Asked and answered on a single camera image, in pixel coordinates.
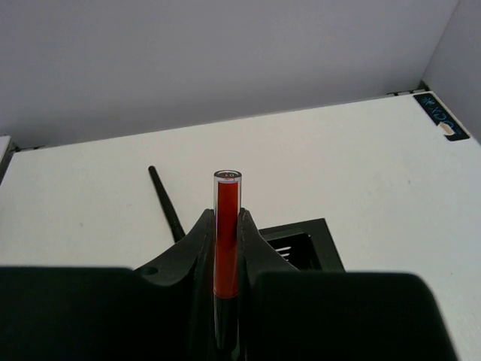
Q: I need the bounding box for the right blue table label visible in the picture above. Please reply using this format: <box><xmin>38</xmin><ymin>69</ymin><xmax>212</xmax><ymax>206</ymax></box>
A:
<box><xmin>413</xmin><ymin>93</ymin><xmax>470</xmax><ymax>142</ymax></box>

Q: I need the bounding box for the large powder brush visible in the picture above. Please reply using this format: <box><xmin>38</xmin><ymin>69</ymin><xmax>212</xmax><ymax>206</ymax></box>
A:
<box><xmin>148</xmin><ymin>165</ymin><xmax>186</xmax><ymax>243</ymax></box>

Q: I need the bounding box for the black slotted organizer box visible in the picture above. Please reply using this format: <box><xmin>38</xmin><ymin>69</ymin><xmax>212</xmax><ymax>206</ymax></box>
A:
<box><xmin>260</xmin><ymin>218</ymin><xmax>345</xmax><ymax>272</ymax></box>

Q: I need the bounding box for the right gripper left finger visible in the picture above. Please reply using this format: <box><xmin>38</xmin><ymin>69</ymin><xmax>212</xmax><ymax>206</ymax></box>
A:
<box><xmin>135</xmin><ymin>209</ymin><xmax>216</xmax><ymax>360</ymax></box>

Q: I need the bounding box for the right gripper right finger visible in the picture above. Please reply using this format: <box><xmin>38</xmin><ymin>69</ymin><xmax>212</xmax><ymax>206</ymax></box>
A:
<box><xmin>237</xmin><ymin>208</ymin><xmax>297</xmax><ymax>360</ymax></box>

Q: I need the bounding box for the red lip gloss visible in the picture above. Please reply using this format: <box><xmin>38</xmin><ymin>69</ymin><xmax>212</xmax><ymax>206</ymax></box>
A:
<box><xmin>213</xmin><ymin>170</ymin><xmax>241</xmax><ymax>349</ymax></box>

